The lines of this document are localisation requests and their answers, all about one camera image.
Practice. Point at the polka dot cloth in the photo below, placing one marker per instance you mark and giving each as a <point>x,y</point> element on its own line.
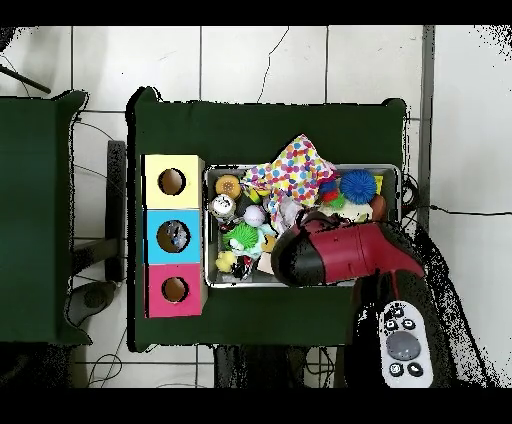
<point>292,170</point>

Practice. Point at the multicoloured spiky caterpillar toy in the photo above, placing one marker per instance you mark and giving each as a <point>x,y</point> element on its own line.
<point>328,192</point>

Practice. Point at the cream knitted cloth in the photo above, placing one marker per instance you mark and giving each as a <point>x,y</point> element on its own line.
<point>356,212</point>

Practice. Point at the blue spiky rubber ball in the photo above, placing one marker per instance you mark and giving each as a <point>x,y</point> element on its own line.
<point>358,186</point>

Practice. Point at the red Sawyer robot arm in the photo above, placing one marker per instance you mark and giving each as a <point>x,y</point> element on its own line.
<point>360,252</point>

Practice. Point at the shallow clear mesh bin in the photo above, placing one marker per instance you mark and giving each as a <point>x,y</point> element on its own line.
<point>240,280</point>

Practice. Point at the wooden box with three holes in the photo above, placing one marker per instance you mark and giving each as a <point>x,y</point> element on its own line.
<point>173,218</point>

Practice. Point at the green spiky rubber ball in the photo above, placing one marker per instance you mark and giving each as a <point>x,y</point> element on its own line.
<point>242,236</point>

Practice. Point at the crushed silver drink can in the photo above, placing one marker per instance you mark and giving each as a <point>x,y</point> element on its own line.
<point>222,206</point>

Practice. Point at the orange ball with cream dots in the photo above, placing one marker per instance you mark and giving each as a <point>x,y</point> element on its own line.
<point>228,186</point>

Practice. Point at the yellow rubber duck toy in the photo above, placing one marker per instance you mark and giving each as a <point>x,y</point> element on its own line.
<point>226,261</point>

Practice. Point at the dark green table cloth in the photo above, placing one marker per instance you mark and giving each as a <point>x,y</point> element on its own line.
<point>280,128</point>
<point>40,200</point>

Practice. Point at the black panel stand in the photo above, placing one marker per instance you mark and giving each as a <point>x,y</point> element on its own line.
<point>117,208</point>

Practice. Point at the grey stand base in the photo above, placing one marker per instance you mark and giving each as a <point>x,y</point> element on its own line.
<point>98,298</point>

